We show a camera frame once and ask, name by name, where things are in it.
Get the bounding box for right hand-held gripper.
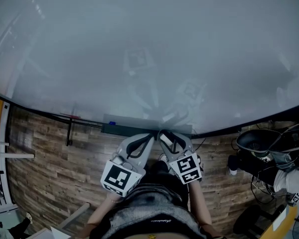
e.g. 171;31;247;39
158;130;204;186

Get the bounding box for white whiteboard with black frame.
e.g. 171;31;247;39
0;0;299;136

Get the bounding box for yellow desk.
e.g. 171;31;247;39
260;205;299;239

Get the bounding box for person's right forearm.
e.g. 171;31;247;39
188;180;215;231

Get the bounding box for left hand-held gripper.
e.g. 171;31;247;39
100;132;156;198

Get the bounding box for white metal rack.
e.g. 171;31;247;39
0;178;19;215

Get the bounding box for black chair base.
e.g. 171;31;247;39
233;204;286;235

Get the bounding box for grey metal bar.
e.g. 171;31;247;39
58;202;90;230

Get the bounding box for person's grey knit top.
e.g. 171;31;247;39
89;183;210;239

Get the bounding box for white bag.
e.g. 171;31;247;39
273;169;299;196

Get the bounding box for black office chair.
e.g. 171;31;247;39
236;129;284;158

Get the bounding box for person's black trousers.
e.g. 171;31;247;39
139;159;190;204

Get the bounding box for person's left forearm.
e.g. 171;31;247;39
86;192;124;234

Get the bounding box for dark marker tray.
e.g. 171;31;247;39
101;113;193;138

